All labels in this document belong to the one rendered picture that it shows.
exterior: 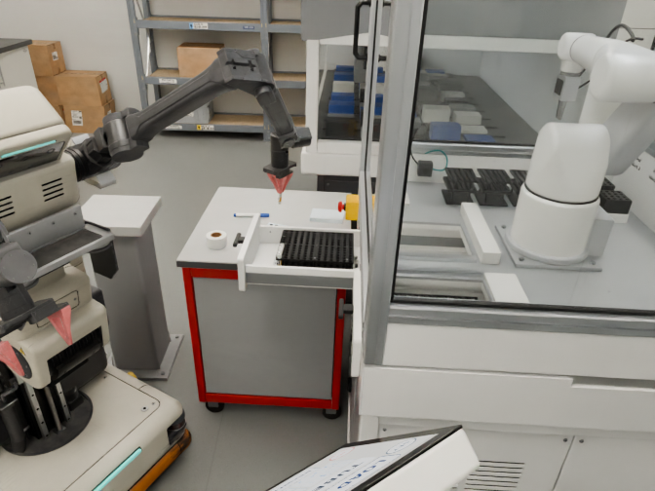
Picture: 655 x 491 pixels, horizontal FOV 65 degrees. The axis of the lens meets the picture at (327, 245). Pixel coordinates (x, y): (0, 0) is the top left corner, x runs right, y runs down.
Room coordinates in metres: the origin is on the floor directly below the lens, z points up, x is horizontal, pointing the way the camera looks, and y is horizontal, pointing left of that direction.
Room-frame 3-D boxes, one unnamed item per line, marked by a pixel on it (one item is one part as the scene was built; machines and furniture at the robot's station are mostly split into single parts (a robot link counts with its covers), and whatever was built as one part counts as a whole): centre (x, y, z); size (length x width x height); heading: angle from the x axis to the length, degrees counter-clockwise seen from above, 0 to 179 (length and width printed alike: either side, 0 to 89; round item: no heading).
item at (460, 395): (1.27, -0.57, 0.87); 1.02 x 0.95 x 0.14; 178
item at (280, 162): (1.56, 0.16, 1.08); 0.10 x 0.07 x 0.07; 148
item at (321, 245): (1.32, 0.03, 0.87); 0.22 x 0.18 x 0.06; 88
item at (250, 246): (1.33, 0.23, 0.87); 0.29 x 0.02 x 0.11; 178
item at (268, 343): (1.74, 0.20, 0.38); 0.62 x 0.58 x 0.76; 178
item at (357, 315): (1.01, -0.08, 0.87); 0.29 x 0.02 x 0.11; 178
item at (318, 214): (1.79, 0.01, 0.77); 0.13 x 0.09 x 0.02; 85
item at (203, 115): (5.18, 1.44, 0.22); 0.40 x 0.30 x 0.17; 91
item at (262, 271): (1.32, 0.02, 0.86); 0.40 x 0.26 x 0.06; 88
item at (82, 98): (5.17, 2.70, 0.42); 0.85 x 0.33 x 0.84; 91
